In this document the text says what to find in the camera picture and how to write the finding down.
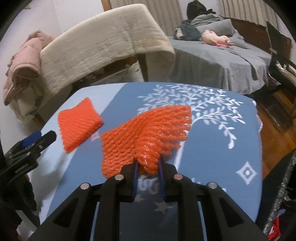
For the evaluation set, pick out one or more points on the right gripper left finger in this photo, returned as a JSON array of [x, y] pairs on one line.
[[91, 212]]

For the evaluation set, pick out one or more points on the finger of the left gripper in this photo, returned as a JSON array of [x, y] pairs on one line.
[[45, 141], [31, 139]]

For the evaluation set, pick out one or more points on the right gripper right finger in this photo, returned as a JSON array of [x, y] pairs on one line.
[[205, 212]]

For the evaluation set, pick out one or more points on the red plastic bag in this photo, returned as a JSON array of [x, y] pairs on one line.
[[274, 233]]

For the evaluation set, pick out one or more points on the orange foam net sleeve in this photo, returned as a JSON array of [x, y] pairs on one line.
[[145, 138]]

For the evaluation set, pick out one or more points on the black lined trash bin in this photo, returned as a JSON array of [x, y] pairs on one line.
[[275, 188]]

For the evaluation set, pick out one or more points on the blue coffee tree mat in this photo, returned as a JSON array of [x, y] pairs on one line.
[[208, 134]]

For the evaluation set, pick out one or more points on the pink padded jacket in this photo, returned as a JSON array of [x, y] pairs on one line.
[[25, 65]]

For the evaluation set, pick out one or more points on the beige quilt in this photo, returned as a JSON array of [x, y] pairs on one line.
[[103, 39]]

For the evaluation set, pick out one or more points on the black office chair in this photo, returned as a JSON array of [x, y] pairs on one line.
[[278, 71]]

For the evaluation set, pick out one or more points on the bed with grey sheet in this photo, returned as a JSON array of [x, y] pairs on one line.
[[235, 69]]

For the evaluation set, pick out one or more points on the silver cushion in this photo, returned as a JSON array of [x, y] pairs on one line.
[[288, 69]]

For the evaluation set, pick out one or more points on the dark clothes pile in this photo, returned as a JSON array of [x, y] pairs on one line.
[[187, 32]]

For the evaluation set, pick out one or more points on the pink plush toy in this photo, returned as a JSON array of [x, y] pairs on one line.
[[211, 38]]

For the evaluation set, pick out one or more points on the wooden bed headboard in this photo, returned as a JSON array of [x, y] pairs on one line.
[[257, 35]]

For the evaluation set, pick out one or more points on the grey pillow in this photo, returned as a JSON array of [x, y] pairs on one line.
[[221, 28]]

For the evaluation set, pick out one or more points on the wooden coat rack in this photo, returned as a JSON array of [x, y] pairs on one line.
[[195, 8]]

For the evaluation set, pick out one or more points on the right beige curtain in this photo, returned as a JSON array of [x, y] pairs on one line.
[[254, 11]]

